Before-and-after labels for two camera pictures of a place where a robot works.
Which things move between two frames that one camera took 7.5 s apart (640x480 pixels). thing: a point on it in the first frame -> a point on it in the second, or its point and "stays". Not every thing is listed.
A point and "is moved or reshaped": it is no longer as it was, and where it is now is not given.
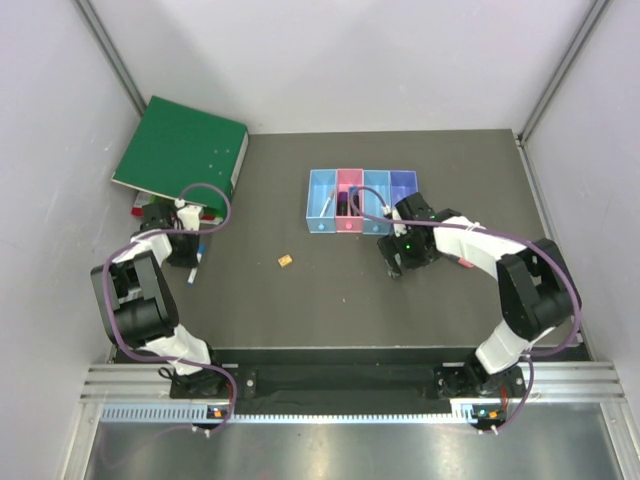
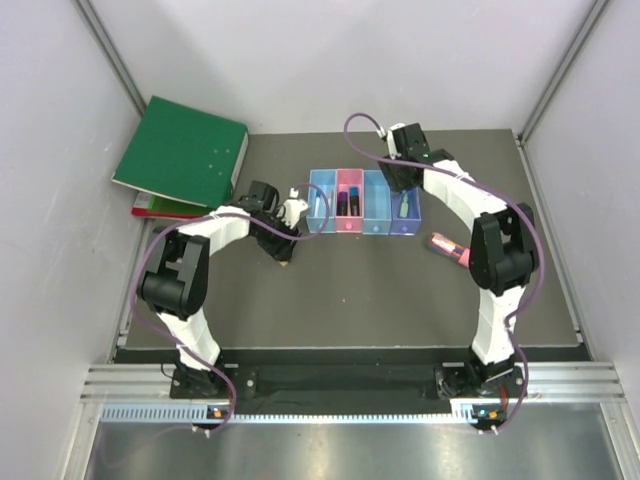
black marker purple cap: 342,204 stays
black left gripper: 189,261 -> 280,250
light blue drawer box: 379,180 stays
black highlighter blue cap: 354,200 stays
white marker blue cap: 201,251 is moved or reshaped
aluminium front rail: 552,383 stays
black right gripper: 391,245 -> 396,183
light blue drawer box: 321,201 stays
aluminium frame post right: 599,10 stays
